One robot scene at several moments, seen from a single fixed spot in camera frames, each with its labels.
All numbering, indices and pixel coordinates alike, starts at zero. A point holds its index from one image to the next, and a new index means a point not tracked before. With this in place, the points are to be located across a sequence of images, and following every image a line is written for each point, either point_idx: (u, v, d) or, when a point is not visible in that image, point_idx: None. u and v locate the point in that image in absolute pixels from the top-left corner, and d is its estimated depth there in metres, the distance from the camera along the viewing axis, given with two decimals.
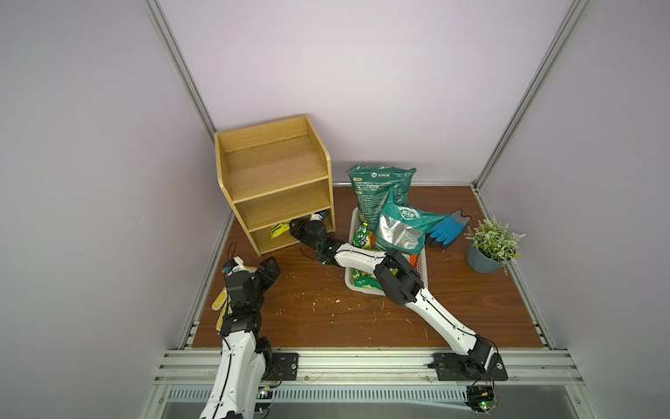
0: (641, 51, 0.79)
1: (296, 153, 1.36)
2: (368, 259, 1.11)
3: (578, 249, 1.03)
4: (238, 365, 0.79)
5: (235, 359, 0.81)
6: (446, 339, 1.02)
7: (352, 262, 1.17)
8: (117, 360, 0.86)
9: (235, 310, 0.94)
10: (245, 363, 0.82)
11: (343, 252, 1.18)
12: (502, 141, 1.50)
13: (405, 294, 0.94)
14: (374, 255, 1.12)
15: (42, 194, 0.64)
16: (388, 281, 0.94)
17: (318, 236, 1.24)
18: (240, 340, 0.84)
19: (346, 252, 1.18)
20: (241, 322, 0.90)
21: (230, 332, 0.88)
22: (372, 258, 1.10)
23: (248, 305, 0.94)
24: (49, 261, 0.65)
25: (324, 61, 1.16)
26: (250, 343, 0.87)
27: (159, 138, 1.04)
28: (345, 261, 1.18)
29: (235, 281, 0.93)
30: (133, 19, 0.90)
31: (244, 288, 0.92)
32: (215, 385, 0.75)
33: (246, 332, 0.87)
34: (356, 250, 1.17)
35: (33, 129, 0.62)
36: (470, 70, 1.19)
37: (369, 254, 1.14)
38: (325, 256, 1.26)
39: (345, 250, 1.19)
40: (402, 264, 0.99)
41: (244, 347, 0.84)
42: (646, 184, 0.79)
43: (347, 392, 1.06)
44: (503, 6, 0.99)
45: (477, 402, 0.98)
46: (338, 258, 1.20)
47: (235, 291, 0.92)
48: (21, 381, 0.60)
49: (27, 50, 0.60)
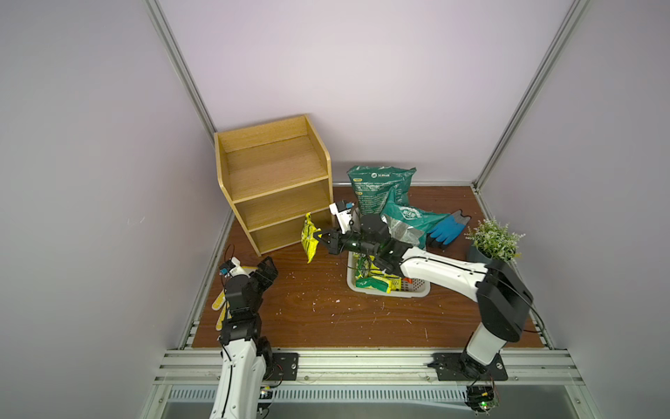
0: (640, 52, 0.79)
1: (295, 153, 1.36)
2: (459, 275, 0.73)
3: (577, 249, 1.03)
4: (240, 376, 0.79)
5: (236, 370, 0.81)
6: (475, 345, 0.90)
7: (433, 274, 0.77)
8: (117, 360, 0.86)
9: (235, 316, 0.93)
10: (246, 373, 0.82)
11: (422, 262, 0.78)
12: (502, 141, 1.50)
13: (519, 329, 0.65)
14: (468, 268, 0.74)
15: (43, 194, 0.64)
16: (501, 309, 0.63)
17: (379, 236, 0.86)
18: (240, 350, 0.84)
19: (427, 260, 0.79)
20: (241, 329, 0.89)
21: (231, 340, 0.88)
22: (466, 272, 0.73)
23: (247, 311, 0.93)
24: (49, 261, 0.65)
25: (324, 61, 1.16)
26: (251, 351, 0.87)
27: (159, 138, 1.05)
28: (422, 274, 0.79)
29: (235, 287, 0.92)
30: (133, 21, 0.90)
31: (244, 292, 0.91)
32: (217, 400, 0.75)
33: (246, 341, 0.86)
34: (437, 260, 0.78)
35: (37, 130, 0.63)
36: (470, 70, 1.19)
37: (459, 264, 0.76)
38: (387, 262, 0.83)
39: (423, 257, 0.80)
40: (513, 281, 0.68)
41: (245, 357, 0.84)
42: (646, 184, 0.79)
43: (347, 392, 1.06)
44: (503, 8, 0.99)
45: (477, 402, 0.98)
46: (408, 271, 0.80)
47: (233, 298, 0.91)
48: (23, 379, 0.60)
49: (30, 51, 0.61)
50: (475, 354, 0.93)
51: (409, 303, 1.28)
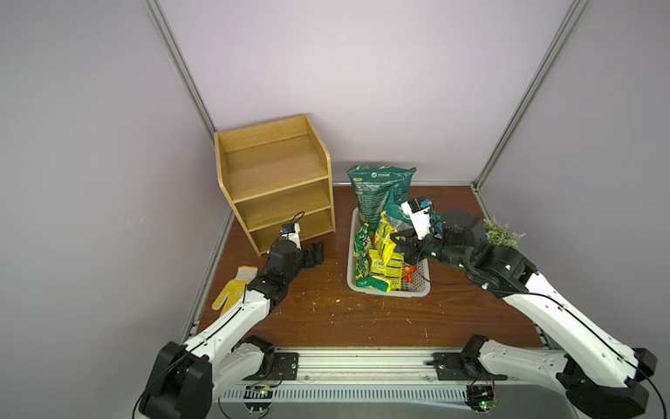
0: (640, 52, 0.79)
1: (295, 153, 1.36)
2: (603, 354, 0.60)
3: (577, 249, 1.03)
4: (239, 321, 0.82)
5: (242, 313, 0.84)
6: (505, 367, 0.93)
7: (562, 329, 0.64)
8: (117, 360, 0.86)
9: (269, 273, 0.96)
10: (245, 323, 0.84)
11: (555, 308, 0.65)
12: (502, 141, 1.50)
13: None
14: (610, 344, 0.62)
15: (42, 194, 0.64)
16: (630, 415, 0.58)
17: (474, 239, 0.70)
18: (255, 302, 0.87)
19: (564, 311, 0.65)
20: (265, 287, 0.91)
21: (255, 289, 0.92)
22: (612, 355, 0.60)
23: (279, 275, 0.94)
24: (49, 261, 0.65)
25: (324, 62, 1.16)
26: (263, 310, 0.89)
27: (159, 138, 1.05)
28: (543, 319, 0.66)
29: (281, 249, 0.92)
30: (133, 21, 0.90)
31: (285, 258, 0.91)
32: (212, 325, 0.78)
33: (265, 298, 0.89)
34: (575, 317, 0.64)
35: (38, 129, 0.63)
36: (470, 70, 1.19)
37: (601, 337, 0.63)
38: (491, 274, 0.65)
39: (558, 304, 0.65)
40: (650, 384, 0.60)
41: (255, 310, 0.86)
42: (646, 184, 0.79)
43: (348, 392, 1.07)
44: (503, 7, 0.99)
45: (477, 402, 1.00)
46: (532, 305, 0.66)
47: (274, 257, 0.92)
48: (23, 381, 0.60)
49: (29, 51, 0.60)
50: (486, 363, 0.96)
51: (409, 303, 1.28)
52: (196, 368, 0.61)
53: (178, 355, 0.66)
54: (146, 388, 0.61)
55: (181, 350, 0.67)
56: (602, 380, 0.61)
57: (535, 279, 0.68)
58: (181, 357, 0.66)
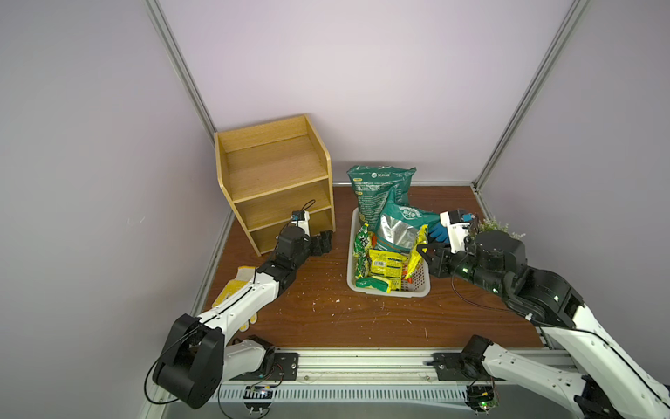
0: (639, 52, 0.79)
1: (295, 153, 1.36)
2: (642, 394, 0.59)
3: (577, 249, 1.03)
4: (250, 299, 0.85)
5: (252, 293, 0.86)
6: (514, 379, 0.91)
7: (604, 367, 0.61)
8: (117, 360, 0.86)
9: (277, 257, 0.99)
10: (256, 302, 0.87)
11: (602, 346, 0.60)
12: (502, 141, 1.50)
13: None
14: (647, 382, 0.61)
15: (42, 193, 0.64)
16: None
17: (516, 265, 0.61)
18: (264, 283, 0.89)
19: (609, 349, 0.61)
20: (275, 271, 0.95)
21: (264, 271, 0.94)
22: (651, 394, 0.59)
23: (288, 260, 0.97)
24: (49, 261, 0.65)
25: (324, 62, 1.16)
26: (272, 291, 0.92)
27: (159, 138, 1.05)
28: (586, 353, 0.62)
29: (290, 235, 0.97)
30: (133, 21, 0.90)
31: (294, 244, 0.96)
32: (224, 302, 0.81)
33: (274, 280, 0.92)
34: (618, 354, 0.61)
35: (38, 129, 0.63)
36: (470, 70, 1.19)
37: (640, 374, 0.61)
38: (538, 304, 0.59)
39: (605, 341, 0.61)
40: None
41: (264, 291, 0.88)
42: (646, 183, 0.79)
43: (347, 392, 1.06)
44: (502, 7, 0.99)
45: (477, 402, 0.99)
46: (580, 342, 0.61)
47: (283, 243, 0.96)
48: (23, 381, 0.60)
49: (29, 50, 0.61)
50: (488, 367, 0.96)
51: (410, 303, 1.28)
52: (209, 339, 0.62)
53: (192, 326, 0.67)
54: (164, 355, 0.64)
55: (194, 322, 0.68)
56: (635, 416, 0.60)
57: (580, 311, 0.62)
58: (196, 329, 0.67)
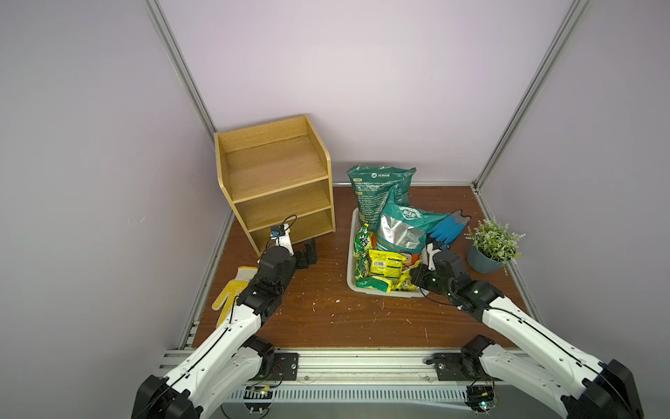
0: (640, 51, 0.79)
1: (296, 153, 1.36)
2: (561, 359, 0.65)
3: (578, 248, 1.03)
4: (226, 345, 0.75)
5: (228, 335, 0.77)
6: (505, 377, 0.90)
7: (526, 341, 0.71)
8: (117, 359, 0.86)
9: (261, 284, 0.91)
10: (234, 344, 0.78)
11: (518, 322, 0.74)
12: (502, 141, 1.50)
13: None
14: (572, 353, 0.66)
15: (40, 191, 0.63)
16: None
17: (452, 271, 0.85)
18: (242, 319, 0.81)
19: (525, 325, 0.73)
20: (256, 299, 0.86)
21: (244, 303, 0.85)
22: (571, 360, 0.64)
23: (272, 285, 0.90)
24: (49, 259, 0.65)
25: (324, 61, 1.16)
26: (254, 325, 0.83)
27: (159, 138, 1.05)
28: (511, 332, 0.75)
29: (272, 257, 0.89)
30: (132, 21, 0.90)
31: (276, 269, 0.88)
32: (195, 352, 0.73)
33: (254, 313, 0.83)
34: (535, 327, 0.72)
35: (37, 128, 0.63)
36: (470, 70, 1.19)
37: (562, 346, 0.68)
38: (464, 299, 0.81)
39: (519, 317, 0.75)
40: (632, 399, 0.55)
41: (242, 330, 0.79)
42: (647, 182, 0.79)
43: (348, 392, 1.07)
44: (503, 7, 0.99)
45: (477, 402, 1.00)
46: (500, 320, 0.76)
47: (265, 266, 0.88)
48: (23, 381, 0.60)
49: (29, 49, 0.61)
50: (486, 366, 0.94)
51: (410, 303, 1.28)
52: (175, 404, 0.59)
53: (160, 388, 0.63)
54: None
55: (162, 383, 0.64)
56: (571, 389, 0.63)
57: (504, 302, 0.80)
58: (163, 391, 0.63)
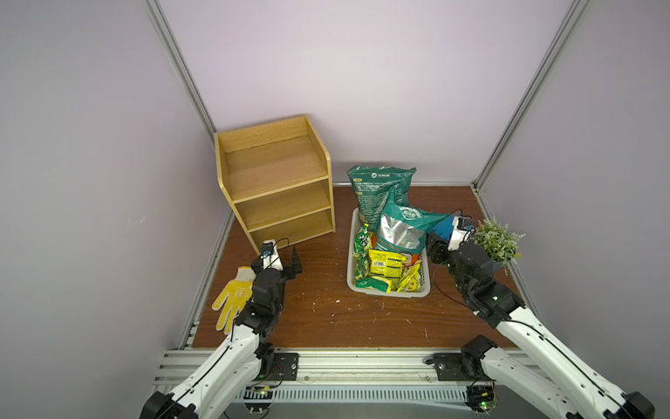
0: (640, 51, 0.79)
1: (295, 153, 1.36)
2: (583, 385, 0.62)
3: (578, 248, 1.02)
4: (229, 361, 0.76)
5: (229, 353, 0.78)
6: (504, 381, 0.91)
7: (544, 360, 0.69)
8: (117, 359, 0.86)
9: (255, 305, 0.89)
10: (235, 361, 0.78)
11: (539, 339, 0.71)
12: (502, 141, 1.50)
13: None
14: (595, 379, 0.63)
15: (40, 190, 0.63)
16: None
17: (479, 274, 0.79)
18: (243, 338, 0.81)
19: (546, 342, 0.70)
20: (253, 320, 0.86)
21: (243, 323, 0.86)
22: (593, 388, 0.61)
23: (268, 308, 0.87)
24: (50, 259, 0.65)
25: (324, 61, 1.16)
26: (253, 345, 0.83)
27: (159, 138, 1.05)
28: (529, 347, 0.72)
29: (263, 282, 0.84)
30: (133, 22, 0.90)
31: (269, 293, 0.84)
32: (198, 369, 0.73)
33: (254, 333, 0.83)
34: (556, 346, 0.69)
35: (39, 128, 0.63)
36: (470, 70, 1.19)
37: (584, 369, 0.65)
38: (482, 305, 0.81)
39: (540, 333, 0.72)
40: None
41: (243, 347, 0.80)
42: (646, 182, 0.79)
43: (348, 392, 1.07)
44: (503, 7, 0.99)
45: (477, 402, 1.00)
46: (519, 333, 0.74)
47: (257, 291, 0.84)
48: (23, 381, 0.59)
49: (30, 49, 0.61)
50: (487, 369, 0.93)
51: (410, 303, 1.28)
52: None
53: (165, 404, 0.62)
54: None
55: (167, 399, 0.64)
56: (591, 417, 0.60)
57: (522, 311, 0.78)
58: (168, 408, 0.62)
